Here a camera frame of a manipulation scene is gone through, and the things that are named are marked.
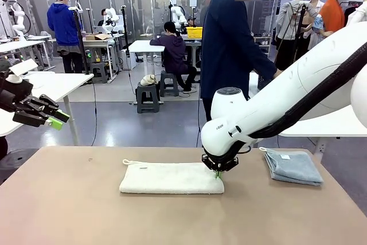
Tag mannequin in grey shirt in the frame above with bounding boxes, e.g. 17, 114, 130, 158
275, 0, 319, 69

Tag blue-grey terry towel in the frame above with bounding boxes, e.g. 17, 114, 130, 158
259, 146, 324, 186

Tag grey plastic step stool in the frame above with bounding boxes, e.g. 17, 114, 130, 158
90, 61, 109, 84
159, 70, 180, 98
135, 81, 161, 114

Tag white terry towel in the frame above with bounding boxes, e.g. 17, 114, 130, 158
119, 158, 225, 195

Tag open cardboard box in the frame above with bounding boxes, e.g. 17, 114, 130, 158
85, 33, 111, 41

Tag dark grey round pedestal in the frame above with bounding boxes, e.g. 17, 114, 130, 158
0, 147, 41, 184

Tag wooden shoe shelf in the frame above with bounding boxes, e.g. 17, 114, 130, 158
253, 36, 272, 56

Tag mannequin in blue floral dress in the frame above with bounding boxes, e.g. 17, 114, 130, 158
308, 0, 327, 48

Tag white lab desk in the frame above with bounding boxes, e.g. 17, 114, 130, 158
0, 40, 52, 71

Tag grey metal workbench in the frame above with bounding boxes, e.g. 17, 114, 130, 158
82, 37, 121, 81

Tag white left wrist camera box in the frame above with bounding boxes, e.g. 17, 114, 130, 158
5, 59, 38, 84

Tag person in navy jacket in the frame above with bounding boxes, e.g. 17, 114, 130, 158
200, 0, 279, 122

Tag mannequin orange top beige cap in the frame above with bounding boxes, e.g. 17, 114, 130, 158
314, 0, 349, 38

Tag white height-adjustable desk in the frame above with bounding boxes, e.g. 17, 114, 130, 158
128, 40, 166, 105

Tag black right arm cable sleeve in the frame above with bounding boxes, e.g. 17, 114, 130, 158
249, 42, 367, 139

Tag person in blue hoodie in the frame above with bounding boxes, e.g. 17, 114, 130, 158
46, 0, 87, 74

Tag mannequin white top orange trousers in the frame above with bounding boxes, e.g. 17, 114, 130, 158
345, 8, 367, 26

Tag yellow plastic basket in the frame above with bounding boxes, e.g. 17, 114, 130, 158
186, 26, 204, 38

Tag black camera stand pole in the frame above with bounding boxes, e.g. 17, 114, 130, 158
120, 5, 130, 52
68, 0, 90, 75

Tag beige cloth bag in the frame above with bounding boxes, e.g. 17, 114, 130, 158
139, 74, 158, 87

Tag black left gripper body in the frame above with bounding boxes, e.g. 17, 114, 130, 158
0, 78, 34, 113

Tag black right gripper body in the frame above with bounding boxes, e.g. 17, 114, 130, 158
201, 153, 239, 173

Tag white side table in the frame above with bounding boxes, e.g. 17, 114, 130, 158
248, 71, 367, 154
0, 71, 95, 147

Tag person's right forearm navy sleeve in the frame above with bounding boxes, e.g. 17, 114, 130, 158
252, 52, 278, 78

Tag seated person in purple hoodie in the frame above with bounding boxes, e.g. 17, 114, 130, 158
149, 21, 198, 94

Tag black camera tripod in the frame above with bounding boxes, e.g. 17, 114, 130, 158
272, 0, 312, 71

